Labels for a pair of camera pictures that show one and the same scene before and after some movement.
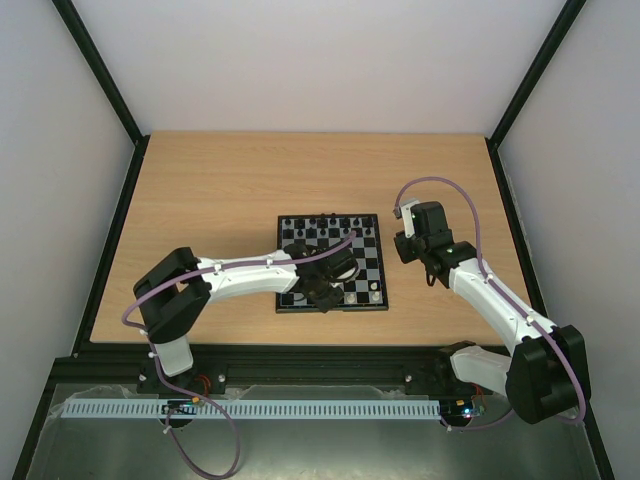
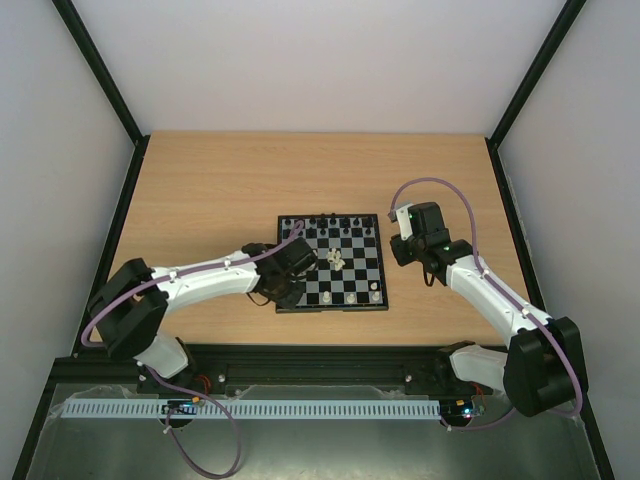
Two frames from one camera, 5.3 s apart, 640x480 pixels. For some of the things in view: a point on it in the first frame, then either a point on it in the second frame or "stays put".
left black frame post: x=86 y=44 stays put
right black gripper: x=406 y=245 stays put
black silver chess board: x=367 y=290 stays put
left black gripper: x=326 y=304 to x=291 y=300
